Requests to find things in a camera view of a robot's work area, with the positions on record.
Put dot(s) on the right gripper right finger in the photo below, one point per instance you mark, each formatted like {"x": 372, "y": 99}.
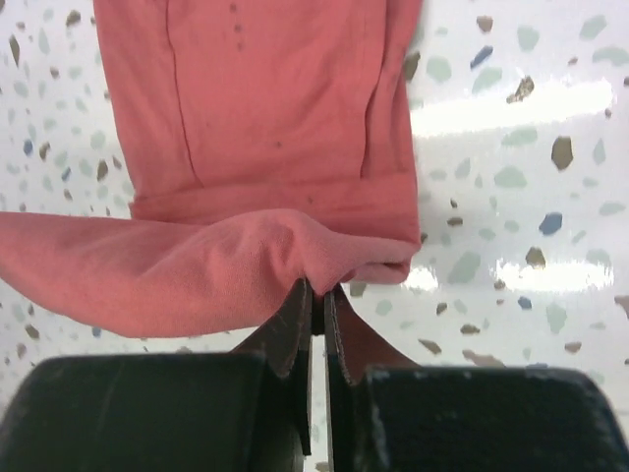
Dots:
{"x": 387, "y": 413}

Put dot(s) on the salmon pink t shirt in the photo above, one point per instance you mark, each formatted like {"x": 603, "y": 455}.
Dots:
{"x": 267, "y": 142}

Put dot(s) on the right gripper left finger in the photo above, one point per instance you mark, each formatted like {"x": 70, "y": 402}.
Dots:
{"x": 242, "y": 410}

